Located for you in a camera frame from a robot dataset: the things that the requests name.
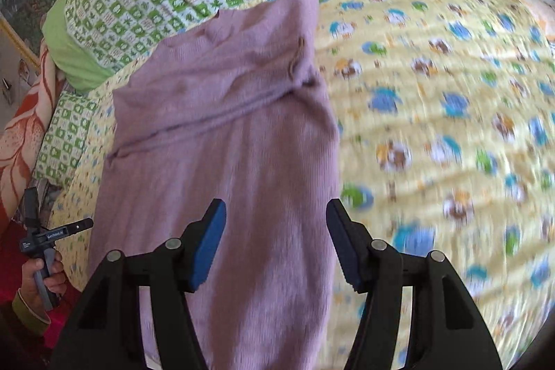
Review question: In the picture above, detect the person's left forearm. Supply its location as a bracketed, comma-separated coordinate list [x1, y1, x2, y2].
[11, 289, 52, 337]

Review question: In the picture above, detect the purple knit sweater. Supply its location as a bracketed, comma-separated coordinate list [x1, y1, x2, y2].
[87, 0, 343, 370]

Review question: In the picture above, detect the green checked pillow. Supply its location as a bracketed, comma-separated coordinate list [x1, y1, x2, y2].
[35, 90, 100, 189]

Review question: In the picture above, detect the orange floral blanket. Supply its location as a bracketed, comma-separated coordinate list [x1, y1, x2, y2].
[0, 38, 59, 219]

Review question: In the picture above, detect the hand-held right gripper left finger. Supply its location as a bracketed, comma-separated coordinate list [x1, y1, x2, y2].
[52, 199, 228, 370]

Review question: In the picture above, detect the plain green pillow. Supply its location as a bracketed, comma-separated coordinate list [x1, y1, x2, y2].
[42, 0, 113, 93]

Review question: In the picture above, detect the yellow bear-print quilt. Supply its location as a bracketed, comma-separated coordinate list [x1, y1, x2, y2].
[50, 0, 555, 370]

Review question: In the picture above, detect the red cloth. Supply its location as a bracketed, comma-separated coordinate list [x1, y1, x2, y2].
[0, 218, 87, 358]

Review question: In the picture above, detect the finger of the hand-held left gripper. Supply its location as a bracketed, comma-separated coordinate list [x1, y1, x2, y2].
[24, 187, 41, 232]
[35, 217, 94, 243]

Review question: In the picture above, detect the grey patterned cloth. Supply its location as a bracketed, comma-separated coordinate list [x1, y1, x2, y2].
[37, 179, 62, 217]

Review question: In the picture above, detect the person's left hand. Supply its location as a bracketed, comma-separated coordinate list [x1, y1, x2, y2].
[17, 251, 68, 308]

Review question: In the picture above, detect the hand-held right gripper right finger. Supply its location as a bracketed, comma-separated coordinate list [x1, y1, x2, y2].
[325, 199, 504, 370]

